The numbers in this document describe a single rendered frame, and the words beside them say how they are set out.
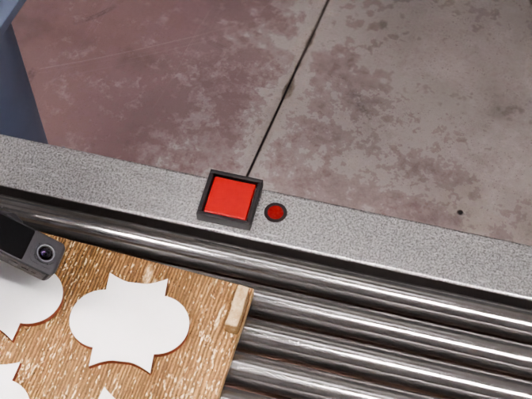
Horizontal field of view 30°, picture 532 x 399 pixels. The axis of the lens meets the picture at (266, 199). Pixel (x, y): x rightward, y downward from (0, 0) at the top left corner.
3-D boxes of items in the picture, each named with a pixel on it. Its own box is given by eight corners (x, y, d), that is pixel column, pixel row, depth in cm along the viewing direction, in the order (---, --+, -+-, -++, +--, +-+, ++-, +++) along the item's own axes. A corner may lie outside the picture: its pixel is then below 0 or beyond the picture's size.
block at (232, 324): (237, 292, 129) (237, 283, 126) (251, 296, 128) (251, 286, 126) (224, 332, 126) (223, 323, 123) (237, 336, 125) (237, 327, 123)
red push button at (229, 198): (214, 180, 140) (214, 175, 139) (256, 189, 140) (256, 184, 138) (203, 216, 137) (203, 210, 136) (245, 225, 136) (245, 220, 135)
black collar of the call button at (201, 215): (210, 175, 141) (210, 168, 139) (263, 186, 140) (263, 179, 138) (196, 219, 137) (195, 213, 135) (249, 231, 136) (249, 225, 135)
